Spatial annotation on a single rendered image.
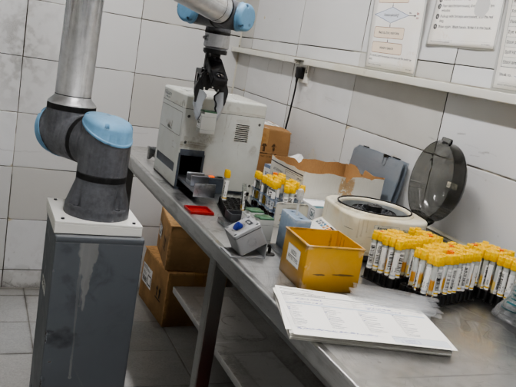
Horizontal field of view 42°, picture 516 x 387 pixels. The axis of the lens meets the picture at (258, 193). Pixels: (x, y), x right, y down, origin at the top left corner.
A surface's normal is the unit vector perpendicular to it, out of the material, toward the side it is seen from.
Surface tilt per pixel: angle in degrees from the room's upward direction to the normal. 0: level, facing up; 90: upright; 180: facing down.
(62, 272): 90
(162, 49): 90
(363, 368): 0
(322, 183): 93
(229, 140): 90
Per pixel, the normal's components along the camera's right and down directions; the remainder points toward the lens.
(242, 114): 0.37, 0.25
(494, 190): -0.91, -0.07
